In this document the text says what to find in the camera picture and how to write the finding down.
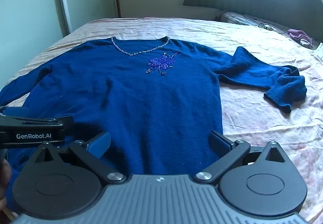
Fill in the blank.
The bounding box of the blue beaded sweater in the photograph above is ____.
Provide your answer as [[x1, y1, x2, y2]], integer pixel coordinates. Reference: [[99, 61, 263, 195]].
[[0, 36, 308, 214]]

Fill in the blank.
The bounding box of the patterned pillow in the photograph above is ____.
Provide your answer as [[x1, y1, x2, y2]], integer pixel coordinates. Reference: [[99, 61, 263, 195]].
[[214, 11, 320, 49]]

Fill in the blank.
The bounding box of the purple cloth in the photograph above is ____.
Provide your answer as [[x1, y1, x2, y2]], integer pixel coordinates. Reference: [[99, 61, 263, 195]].
[[287, 28, 313, 43]]

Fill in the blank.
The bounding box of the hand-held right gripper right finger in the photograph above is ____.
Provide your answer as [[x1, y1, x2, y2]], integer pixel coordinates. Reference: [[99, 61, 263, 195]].
[[194, 130, 288, 182]]

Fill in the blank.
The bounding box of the glossy wardrobe door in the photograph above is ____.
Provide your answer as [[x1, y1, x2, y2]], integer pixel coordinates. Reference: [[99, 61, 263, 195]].
[[0, 0, 74, 83]]

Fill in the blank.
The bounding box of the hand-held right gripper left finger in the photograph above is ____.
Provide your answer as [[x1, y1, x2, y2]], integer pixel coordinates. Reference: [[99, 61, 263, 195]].
[[34, 131, 127, 184]]

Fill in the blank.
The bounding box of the person's left hand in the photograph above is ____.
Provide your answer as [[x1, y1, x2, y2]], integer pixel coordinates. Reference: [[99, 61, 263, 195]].
[[0, 158, 13, 214]]

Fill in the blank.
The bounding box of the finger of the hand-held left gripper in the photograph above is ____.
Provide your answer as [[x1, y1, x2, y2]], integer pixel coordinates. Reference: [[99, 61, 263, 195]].
[[0, 106, 74, 134]]

